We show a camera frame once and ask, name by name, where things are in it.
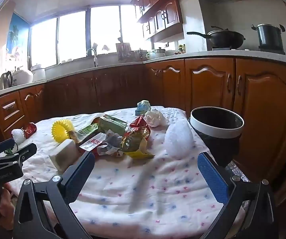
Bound steel electric kettle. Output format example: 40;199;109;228
0;71;14;90

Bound white kitchen countertop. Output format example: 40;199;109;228
0;50;286;105

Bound black wok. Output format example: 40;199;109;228
186;26;246;49

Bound yellow green plastic wrapper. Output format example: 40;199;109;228
119;129;156;159

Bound wooden wall cabinets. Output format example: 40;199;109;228
130;0;191;43

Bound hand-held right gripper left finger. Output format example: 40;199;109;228
13;151;95;239

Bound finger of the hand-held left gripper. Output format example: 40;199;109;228
0;143;37;167
0;138;16;158

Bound dark cooking pot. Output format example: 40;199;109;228
251;24;285;51

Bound white labelled packet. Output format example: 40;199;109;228
79;132;107;152

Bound white enamel pot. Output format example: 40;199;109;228
146;47;167;60

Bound small red foil wrapper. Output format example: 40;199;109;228
23;122;38;139

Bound green drink carton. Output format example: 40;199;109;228
98;115;128;136

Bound white foam block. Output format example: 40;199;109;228
48;139;80;172

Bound white lidded pot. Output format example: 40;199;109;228
31;64;46;82

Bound white foam net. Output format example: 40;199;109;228
11;129;26;145

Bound wooden base cabinets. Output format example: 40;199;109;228
0;57;286;205

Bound blue wall poster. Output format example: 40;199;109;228
6;12;30;63

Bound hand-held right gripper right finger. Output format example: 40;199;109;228
197;152;279;239

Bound chrome faucet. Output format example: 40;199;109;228
86;48;99;68

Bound white dotted blanket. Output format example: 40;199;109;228
4;106;245;239

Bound crumpled white tissue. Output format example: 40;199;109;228
144;109;169;127

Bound red gold foil wrapper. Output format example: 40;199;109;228
124;116;151;137

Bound upright cutting board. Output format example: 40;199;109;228
116;42;131;61

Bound person's left hand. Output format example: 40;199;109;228
0;187;17;231

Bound crumpled blue paper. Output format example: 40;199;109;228
135;100;151;116

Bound kitchen window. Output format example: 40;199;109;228
29;5;156;68

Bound yellow foam net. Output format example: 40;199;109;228
51;120;75;143

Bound white rice cooker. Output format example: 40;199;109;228
12;66;34;86

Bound white bowl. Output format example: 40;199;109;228
188;107;245;168

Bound crumpled grey plastic wrapper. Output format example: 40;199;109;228
97;129;123;156

